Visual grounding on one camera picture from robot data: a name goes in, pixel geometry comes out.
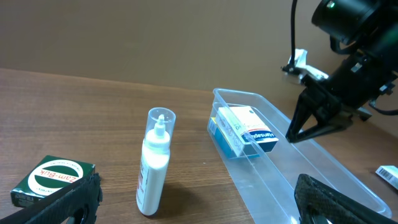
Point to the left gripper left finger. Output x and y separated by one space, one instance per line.
75 203

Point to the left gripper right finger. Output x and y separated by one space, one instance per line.
319 203

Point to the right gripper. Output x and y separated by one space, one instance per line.
359 79

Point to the green Zam-Buk tin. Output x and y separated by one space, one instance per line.
48 176

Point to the white blue Hansaplast box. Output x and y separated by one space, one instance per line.
241 126

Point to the white green medicine box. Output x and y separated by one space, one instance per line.
389 174

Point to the blue yellow VapoDrops box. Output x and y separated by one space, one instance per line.
224 144

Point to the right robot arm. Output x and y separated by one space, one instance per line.
364 31

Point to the clear plastic container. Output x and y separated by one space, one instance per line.
266 183

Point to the white spray bottle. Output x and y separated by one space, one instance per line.
155 156

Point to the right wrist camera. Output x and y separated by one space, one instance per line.
300 69

